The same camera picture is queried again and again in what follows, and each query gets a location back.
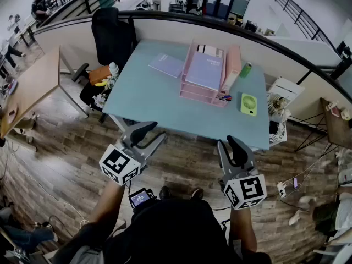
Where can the smartphone on floor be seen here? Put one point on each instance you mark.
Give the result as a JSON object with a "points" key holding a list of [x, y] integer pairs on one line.
{"points": [[296, 182]]}

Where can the black metal balustrade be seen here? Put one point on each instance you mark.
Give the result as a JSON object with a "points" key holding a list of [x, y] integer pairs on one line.
{"points": [[88, 1], [302, 15]]}

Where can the green portable fan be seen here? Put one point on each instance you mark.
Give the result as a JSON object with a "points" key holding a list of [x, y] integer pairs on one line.
{"points": [[248, 104]]}

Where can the white plastic bottle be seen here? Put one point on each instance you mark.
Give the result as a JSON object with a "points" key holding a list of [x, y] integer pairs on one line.
{"points": [[114, 69]]}

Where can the dark wooden side table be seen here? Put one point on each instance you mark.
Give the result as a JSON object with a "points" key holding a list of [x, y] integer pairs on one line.
{"points": [[336, 128]]}

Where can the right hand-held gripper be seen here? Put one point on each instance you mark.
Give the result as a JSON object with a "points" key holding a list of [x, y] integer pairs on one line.
{"points": [[247, 191]]}

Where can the yellow banana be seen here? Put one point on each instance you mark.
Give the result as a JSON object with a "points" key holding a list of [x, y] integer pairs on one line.
{"points": [[100, 83]]}

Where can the dried flower bouquet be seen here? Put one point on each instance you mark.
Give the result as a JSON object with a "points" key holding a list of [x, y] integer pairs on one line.
{"points": [[277, 106]]}

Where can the person's right forearm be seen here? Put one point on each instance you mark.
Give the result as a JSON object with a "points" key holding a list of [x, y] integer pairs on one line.
{"points": [[242, 230]]}

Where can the orange cardboard box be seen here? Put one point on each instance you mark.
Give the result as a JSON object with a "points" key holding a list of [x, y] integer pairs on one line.
{"points": [[99, 74]]}

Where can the pink paper tray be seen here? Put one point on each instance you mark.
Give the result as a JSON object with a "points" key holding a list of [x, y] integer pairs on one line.
{"points": [[198, 95]]}

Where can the bundle of coloured pens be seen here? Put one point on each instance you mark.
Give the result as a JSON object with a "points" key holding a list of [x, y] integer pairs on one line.
{"points": [[226, 98]]}

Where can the person's left forearm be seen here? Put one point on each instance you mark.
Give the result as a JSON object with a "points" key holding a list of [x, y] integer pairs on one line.
{"points": [[110, 202]]}

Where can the white artificial flowers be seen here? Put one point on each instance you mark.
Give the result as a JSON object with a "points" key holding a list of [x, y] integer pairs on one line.
{"points": [[100, 99]]}

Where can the black office chair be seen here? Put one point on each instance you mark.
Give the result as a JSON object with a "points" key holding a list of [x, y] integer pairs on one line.
{"points": [[110, 37]]}

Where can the person's torso in black shirt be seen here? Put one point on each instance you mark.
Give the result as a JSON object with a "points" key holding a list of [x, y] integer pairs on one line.
{"points": [[170, 230]]}

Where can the white power strip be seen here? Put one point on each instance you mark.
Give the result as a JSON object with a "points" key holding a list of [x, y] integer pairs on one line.
{"points": [[281, 189]]}

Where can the black device with screen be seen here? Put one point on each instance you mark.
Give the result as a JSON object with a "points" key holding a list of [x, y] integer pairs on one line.
{"points": [[140, 198]]}

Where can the person's right shoe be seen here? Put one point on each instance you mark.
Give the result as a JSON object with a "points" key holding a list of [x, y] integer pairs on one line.
{"points": [[197, 194]]}

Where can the green bottle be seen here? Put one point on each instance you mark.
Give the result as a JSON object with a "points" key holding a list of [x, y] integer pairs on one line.
{"points": [[245, 70]]}

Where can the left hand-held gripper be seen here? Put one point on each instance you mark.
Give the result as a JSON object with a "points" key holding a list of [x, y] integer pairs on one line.
{"points": [[118, 164]]}

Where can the person's shoe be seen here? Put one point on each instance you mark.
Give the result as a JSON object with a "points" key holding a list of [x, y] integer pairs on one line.
{"points": [[197, 194], [165, 192]]}

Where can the large purple spiral notebook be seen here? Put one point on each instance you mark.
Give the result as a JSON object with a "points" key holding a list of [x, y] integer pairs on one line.
{"points": [[204, 70]]}

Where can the person's left shoe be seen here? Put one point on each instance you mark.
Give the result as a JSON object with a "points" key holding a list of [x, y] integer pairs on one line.
{"points": [[165, 192]]}

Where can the light wooden table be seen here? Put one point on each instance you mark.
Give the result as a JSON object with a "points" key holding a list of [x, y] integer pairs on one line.
{"points": [[35, 84]]}

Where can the white grey striped book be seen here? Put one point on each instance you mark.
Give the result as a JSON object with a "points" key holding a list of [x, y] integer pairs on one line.
{"points": [[210, 49]]}

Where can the dark glass door cabinet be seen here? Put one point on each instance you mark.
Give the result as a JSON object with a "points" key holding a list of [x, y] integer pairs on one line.
{"points": [[220, 0]]}

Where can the small purple notebook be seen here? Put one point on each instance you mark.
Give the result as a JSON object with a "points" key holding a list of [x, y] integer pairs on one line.
{"points": [[166, 65]]}

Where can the pink file box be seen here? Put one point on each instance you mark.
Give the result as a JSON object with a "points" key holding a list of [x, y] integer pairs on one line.
{"points": [[232, 65]]}

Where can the black white patterned container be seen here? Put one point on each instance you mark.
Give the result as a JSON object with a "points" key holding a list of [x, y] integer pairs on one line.
{"points": [[277, 133]]}

